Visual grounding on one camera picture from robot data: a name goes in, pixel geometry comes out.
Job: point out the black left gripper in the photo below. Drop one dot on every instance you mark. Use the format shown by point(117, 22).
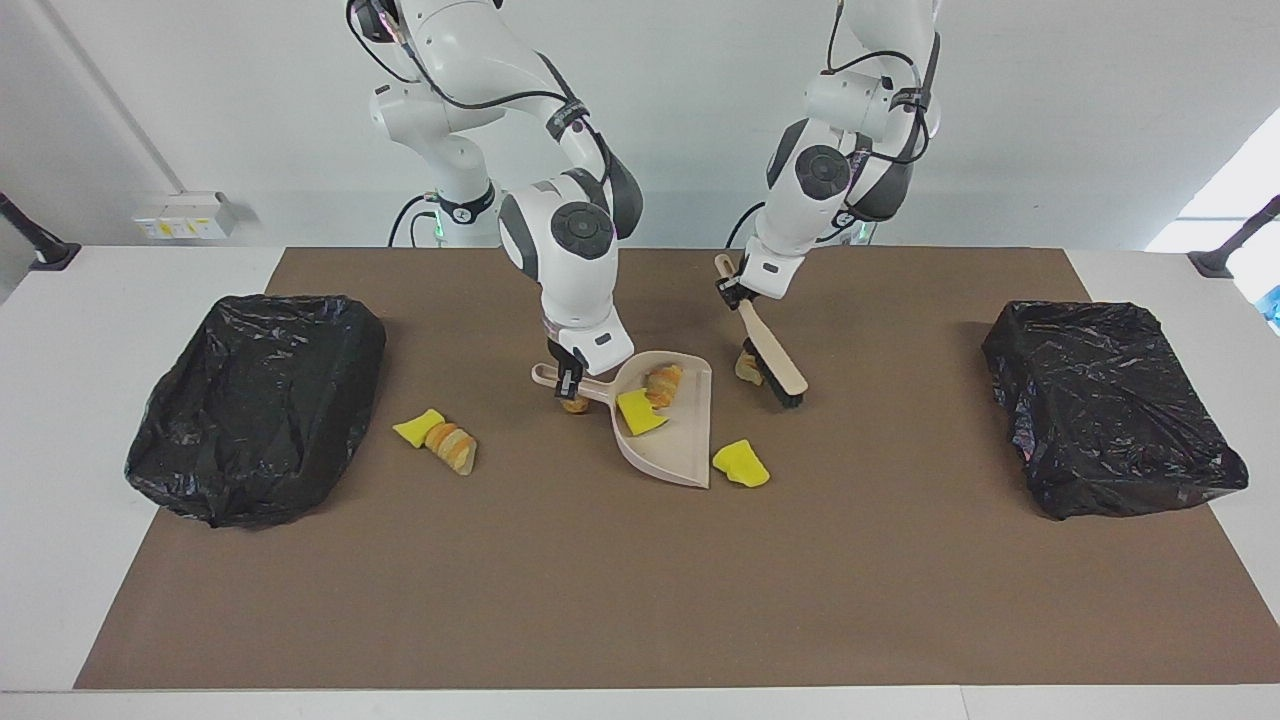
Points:
point(742, 290)

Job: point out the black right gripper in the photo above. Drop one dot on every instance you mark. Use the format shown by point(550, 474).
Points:
point(562, 353)

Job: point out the brown bread roll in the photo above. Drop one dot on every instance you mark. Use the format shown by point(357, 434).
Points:
point(575, 406)

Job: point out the notched yellow sponge piece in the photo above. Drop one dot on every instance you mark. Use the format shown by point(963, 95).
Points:
point(640, 412)

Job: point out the beige hand brush black bristles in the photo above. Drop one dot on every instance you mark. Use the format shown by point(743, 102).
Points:
point(775, 355)

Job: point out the pale croissant piece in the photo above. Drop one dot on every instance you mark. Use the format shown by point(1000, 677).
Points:
point(747, 372)

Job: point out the orange striped croissant piece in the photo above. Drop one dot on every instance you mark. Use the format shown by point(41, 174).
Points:
point(663, 385)
point(455, 450)

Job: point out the beige plastic dustpan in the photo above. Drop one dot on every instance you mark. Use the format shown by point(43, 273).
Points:
point(680, 450)

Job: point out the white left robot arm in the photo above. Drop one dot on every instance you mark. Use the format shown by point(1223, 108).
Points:
point(810, 180)

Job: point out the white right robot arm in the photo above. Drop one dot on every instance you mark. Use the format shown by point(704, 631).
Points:
point(570, 290)

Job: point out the black bag lined bin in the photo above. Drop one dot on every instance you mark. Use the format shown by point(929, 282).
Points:
point(1100, 420)
point(250, 420)

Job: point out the brown table mat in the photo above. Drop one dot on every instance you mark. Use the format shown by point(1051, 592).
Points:
point(900, 600)

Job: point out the small blue object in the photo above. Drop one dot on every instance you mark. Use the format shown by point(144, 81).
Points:
point(1274, 305)

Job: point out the white wall socket box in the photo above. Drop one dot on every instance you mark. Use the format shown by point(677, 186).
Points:
point(185, 218)

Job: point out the black camera stand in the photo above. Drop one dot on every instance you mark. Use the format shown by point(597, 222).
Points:
point(1215, 262)
point(50, 252)

